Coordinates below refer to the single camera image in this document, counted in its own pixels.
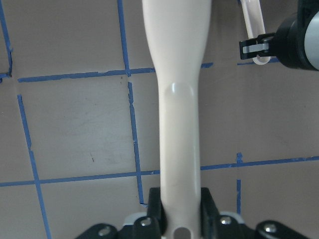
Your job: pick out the white plastic dustpan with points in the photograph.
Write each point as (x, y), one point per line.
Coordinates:
(255, 27)

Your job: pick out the white brush with black bristles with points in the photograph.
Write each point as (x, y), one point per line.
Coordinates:
(177, 32)

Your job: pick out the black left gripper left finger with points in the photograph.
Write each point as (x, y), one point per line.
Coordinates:
(155, 208)

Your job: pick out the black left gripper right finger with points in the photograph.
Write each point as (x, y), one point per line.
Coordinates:
(209, 215)

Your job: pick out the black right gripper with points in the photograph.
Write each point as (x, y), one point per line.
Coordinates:
(295, 43)

